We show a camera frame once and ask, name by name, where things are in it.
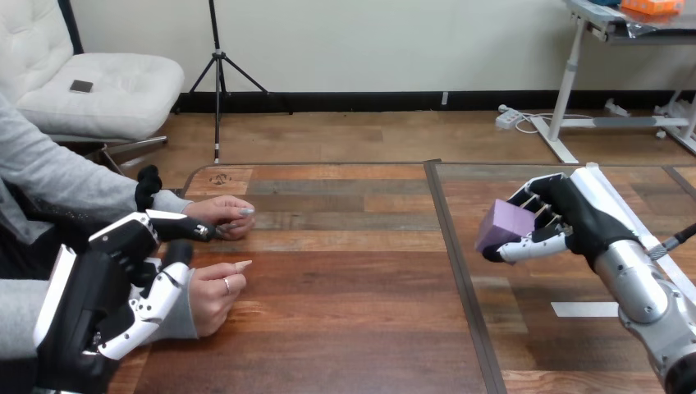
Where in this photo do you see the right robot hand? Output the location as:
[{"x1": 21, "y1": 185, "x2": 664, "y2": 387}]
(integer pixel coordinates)
[{"x1": 481, "y1": 163, "x2": 643, "y2": 268}]

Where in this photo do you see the person's hand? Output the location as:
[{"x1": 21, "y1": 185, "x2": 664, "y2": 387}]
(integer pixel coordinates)
[
  {"x1": 181, "y1": 195, "x2": 257, "y2": 242},
  {"x1": 187, "y1": 259, "x2": 254, "y2": 340}
]

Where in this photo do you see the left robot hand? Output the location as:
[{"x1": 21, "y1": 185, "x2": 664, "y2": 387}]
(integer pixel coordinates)
[{"x1": 33, "y1": 165, "x2": 220, "y2": 394}]

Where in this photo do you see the purple block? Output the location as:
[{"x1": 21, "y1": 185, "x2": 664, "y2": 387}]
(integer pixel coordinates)
[{"x1": 475, "y1": 199, "x2": 538, "y2": 254}]

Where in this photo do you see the person's forearm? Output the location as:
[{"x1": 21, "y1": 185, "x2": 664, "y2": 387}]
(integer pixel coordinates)
[
  {"x1": 0, "y1": 92, "x2": 193, "y2": 220},
  {"x1": 0, "y1": 270, "x2": 199, "y2": 364}
]

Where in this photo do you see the person's body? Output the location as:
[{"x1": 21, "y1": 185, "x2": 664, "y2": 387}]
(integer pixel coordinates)
[{"x1": 0, "y1": 178, "x2": 138, "y2": 284}]

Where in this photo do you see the white power strip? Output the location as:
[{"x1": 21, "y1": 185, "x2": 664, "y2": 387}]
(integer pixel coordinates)
[{"x1": 494, "y1": 104, "x2": 524, "y2": 131}]

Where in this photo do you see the white desk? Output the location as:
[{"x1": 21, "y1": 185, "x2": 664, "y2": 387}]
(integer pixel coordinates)
[{"x1": 529, "y1": 0, "x2": 696, "y2": 165}]

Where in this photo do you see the black tripod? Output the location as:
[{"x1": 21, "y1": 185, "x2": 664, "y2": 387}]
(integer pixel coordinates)
[{"x1": 173, "y1": 0, "x2": 295, "y2": 165}]

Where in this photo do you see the white cushioned chair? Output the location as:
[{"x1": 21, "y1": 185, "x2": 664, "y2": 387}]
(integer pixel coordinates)
[{"x1": 0, "y1": 0, "x2": 186, "y2": 175}]

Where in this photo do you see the orange thing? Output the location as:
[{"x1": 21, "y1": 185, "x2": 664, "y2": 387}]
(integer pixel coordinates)
[{"x1": 620, "y1": 0, "x2": 685, "y2": 16}]

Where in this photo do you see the black cable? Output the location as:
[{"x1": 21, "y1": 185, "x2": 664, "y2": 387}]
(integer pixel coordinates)
[{"x1": 647, "y1": 222, "x2": 696, "y2": 262}]

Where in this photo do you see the white power cable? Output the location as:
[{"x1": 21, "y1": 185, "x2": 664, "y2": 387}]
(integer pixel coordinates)
[{"x1": 513, "y1": 111, "x2": 595, "y2": 135}]

